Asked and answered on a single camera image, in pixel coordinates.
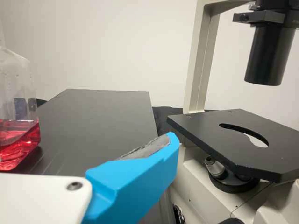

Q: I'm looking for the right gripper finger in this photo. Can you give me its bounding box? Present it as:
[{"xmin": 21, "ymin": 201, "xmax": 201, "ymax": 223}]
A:
[{"xmin": 78, "ymin": 131, "xmax": 180, "ymax": 224}]

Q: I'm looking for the cream microscope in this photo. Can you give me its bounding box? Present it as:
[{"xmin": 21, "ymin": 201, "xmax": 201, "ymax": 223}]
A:
[{"xmin": 127, "ymin": 0, "xmax": 299, "ymax": 224}]

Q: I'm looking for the red liquid bottle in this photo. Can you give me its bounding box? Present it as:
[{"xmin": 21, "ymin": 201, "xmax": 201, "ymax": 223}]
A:
[{"xmin": 0, "ymin": 17, "xmax": 42, "ymax": 171}]

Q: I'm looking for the black platform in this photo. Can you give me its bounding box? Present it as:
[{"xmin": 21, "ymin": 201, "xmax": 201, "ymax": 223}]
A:
[{"xmin": 0, "ymin": 88, "xmax": 159, "ymax": 178}]

